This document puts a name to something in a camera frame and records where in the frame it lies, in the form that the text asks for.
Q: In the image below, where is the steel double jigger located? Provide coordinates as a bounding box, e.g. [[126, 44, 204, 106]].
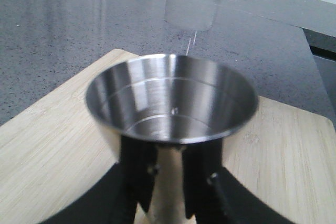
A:
[[86, 54, 259, 223]]

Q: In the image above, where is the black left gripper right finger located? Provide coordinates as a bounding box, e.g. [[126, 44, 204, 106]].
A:
[[182, 140, 291, 223]]

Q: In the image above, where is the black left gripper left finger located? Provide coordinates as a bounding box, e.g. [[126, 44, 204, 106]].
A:
[[47, 136, 158, 223]]

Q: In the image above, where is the wooden cutting board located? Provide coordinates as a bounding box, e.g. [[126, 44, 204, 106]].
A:
[[1, 49, 335, 223]]

